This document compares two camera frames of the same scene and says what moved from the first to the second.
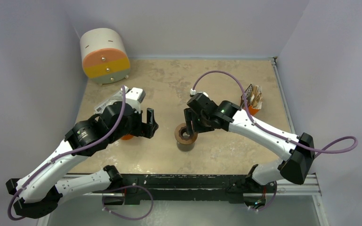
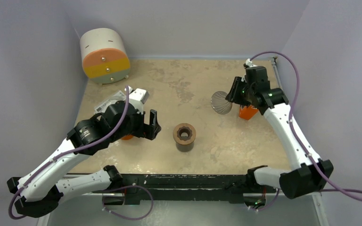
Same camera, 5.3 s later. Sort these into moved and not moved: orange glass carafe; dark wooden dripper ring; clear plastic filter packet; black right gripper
Moved: black right gripper
Not moved: clear plastic filter packet; orange glass carafe; dark wooden dripper ring
